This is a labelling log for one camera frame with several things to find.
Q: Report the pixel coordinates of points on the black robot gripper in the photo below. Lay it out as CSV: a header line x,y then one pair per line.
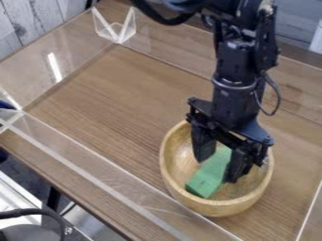
x,y
226,120

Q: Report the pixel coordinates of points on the green rectangular block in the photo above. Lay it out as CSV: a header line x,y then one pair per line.
x,y
208,178

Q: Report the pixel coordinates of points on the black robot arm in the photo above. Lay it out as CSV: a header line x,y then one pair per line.
x,y
244,28

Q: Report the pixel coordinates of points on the light wooden bowl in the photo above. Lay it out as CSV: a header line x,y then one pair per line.
x,y
178,164

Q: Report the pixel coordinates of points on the clear acrylic tray enclosure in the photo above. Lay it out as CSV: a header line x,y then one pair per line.
x,y
97,106

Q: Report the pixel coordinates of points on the black metal bracket with screw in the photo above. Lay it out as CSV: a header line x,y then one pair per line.
x,y
63,227

